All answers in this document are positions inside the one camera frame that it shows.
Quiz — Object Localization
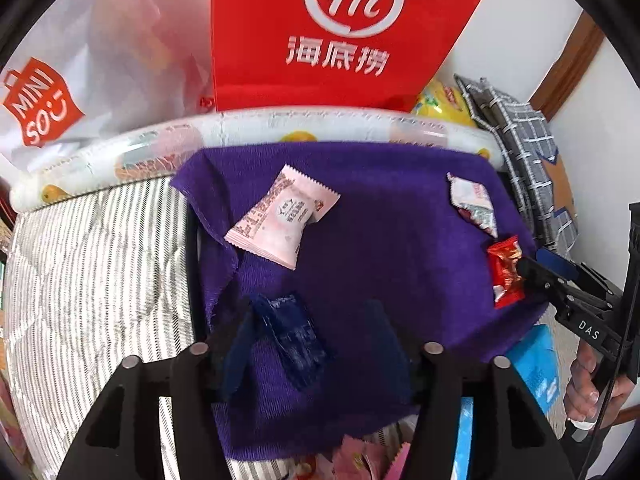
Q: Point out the yellow snack bag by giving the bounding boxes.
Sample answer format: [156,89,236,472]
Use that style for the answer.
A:
[410,79,478,128]

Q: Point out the brown wooden door frame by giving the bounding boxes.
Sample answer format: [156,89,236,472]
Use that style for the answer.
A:
[530,10,606,122]

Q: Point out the purple towel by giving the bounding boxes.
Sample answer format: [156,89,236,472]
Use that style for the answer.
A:
[170,142,548,461]

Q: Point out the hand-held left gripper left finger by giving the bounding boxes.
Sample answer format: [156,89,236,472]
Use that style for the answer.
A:
[57,300,256,480]

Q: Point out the grey checked folded cloth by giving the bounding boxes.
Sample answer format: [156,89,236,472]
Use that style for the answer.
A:
[454,74,578,256]

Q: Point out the red paper bag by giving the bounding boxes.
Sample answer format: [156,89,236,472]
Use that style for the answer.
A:
[210,0,503,113]

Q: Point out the white red candy packet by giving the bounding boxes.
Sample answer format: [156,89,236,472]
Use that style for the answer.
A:
[446,172,499,238]

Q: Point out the printed film roll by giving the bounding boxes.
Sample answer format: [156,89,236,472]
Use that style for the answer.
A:
[10,107,506,213]

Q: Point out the blue tissue pack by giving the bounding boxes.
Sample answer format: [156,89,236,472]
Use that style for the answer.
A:
[460,325,561,441]

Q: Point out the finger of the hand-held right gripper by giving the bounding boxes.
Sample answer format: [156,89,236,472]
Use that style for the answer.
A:
[537,250,578,281]
[517,257,568,296]

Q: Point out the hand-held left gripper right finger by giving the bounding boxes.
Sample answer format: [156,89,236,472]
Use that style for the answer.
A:
[370,302,576,480]

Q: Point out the person's right hand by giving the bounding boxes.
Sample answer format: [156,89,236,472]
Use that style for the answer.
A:
[565,347,633,423]

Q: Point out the pink white snack packet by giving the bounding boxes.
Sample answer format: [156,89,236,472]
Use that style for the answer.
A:
[224,164,341,271]

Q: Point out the blue snack packet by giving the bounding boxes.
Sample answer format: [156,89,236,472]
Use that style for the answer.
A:
[252,292,331,391]

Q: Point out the white plastic shopping bag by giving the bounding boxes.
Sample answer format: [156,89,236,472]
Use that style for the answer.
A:
[0,0,216,176]

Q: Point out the pale pink snack packet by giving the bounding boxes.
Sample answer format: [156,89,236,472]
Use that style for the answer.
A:
[332,435,403,480]

